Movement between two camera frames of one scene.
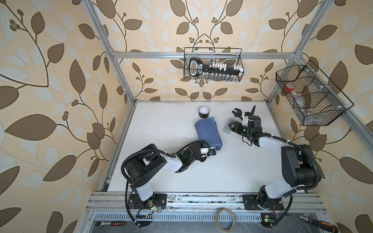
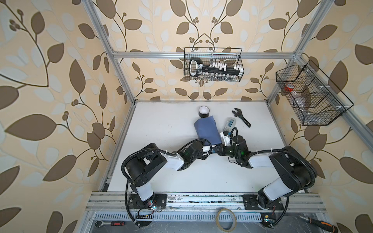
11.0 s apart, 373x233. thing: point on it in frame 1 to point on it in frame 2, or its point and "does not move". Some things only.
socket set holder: [196, 68] does not move
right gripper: [236, 126] to [223, 147]
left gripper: [200, 147] does not move
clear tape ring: [234, 222] does not move
